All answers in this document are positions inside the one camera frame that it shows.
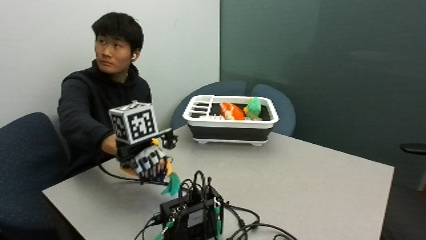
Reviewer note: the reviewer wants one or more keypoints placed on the orange plush carrot toy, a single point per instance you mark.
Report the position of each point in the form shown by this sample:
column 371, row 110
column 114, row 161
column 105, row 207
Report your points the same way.
column 173, row 185

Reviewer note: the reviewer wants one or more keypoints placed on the white marker cube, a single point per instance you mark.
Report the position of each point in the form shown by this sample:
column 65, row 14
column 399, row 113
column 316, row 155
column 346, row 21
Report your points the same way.
column 133, row 123

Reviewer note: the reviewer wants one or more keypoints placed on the black electronics box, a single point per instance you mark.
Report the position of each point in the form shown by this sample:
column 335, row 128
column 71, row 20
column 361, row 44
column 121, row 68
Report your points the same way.
column 190, row 216

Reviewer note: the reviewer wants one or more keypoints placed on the white and black dish basin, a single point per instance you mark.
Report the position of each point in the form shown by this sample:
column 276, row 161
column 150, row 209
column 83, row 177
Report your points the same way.
column 230, row 131

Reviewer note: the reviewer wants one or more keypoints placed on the the person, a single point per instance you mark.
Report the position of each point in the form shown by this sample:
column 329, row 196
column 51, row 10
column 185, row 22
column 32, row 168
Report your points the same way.
column 88, row 100

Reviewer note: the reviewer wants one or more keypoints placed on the blue round-backed chair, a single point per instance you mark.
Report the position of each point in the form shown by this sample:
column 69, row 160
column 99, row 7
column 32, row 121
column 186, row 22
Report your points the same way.
column 213, row 91
column 277, row 106

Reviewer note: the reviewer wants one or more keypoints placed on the dark blue speckled chair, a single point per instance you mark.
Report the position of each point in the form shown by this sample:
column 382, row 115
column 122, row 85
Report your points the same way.
column 27, row 160

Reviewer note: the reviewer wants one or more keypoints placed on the green plush toy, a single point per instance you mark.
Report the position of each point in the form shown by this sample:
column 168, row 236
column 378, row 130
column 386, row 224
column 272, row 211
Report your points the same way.
column 253, row 108

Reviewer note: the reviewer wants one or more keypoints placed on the white earbud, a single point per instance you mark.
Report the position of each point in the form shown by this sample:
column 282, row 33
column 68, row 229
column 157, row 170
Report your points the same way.
column 133, row 56

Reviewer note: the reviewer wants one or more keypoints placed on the black chair armrest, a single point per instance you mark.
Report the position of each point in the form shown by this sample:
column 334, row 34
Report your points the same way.
column 413, row 148

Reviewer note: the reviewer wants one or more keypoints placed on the black palm camera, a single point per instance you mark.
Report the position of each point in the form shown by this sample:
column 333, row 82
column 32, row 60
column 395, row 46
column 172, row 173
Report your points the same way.
column 169, row 140

